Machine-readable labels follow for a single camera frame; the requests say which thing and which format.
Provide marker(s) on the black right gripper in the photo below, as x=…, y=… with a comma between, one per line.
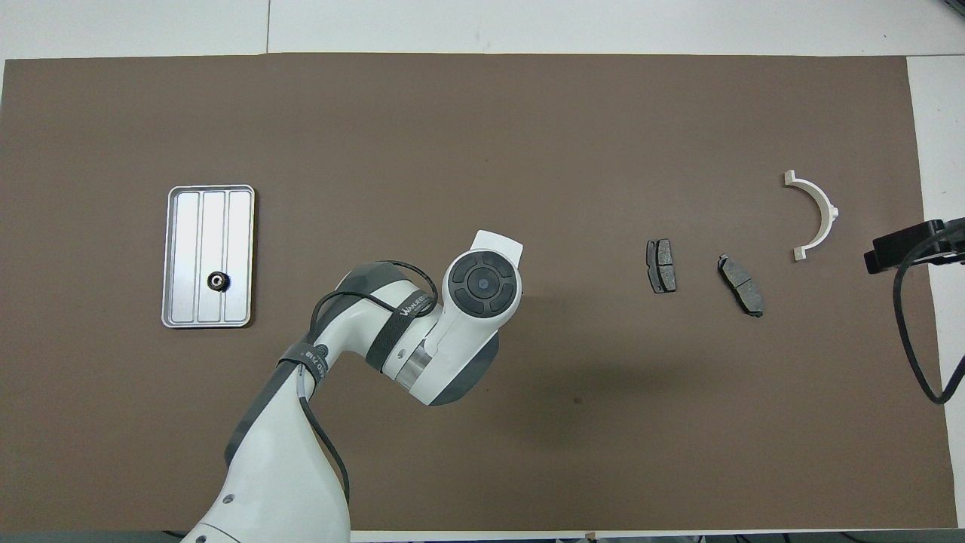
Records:
x=956, y=249

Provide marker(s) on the large black bearing gear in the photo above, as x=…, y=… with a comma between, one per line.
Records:
x=219, y=281

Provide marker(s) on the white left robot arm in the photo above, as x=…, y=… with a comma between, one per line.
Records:
x=279, y=467

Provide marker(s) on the grey metal tray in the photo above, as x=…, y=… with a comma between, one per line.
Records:
x=188, y=249

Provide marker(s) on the curved dark brake pad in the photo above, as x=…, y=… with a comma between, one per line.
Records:
x=742, y=288

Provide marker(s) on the rectangular dark brake pad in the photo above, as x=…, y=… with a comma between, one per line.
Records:
x=662, y=265

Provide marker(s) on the brown table mat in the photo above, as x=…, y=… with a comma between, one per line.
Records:
x=528, y=151

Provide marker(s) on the white curved plastic bracket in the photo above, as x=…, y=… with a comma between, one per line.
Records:
x=822, y=207

